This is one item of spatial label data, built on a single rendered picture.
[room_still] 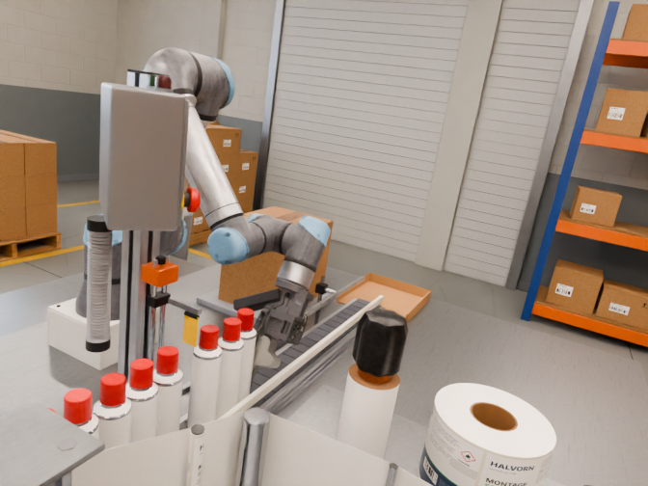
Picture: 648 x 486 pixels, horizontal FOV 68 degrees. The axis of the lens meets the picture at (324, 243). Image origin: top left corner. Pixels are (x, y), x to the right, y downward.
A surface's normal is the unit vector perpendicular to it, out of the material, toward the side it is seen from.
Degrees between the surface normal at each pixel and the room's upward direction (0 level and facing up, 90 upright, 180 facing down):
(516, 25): 90
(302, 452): 90
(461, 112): 90
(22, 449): 0
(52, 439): 0
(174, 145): 90
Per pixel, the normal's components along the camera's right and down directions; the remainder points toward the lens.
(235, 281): -0.40, 0.19
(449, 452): -0.84, 0.03
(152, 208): 0.46, 0.31
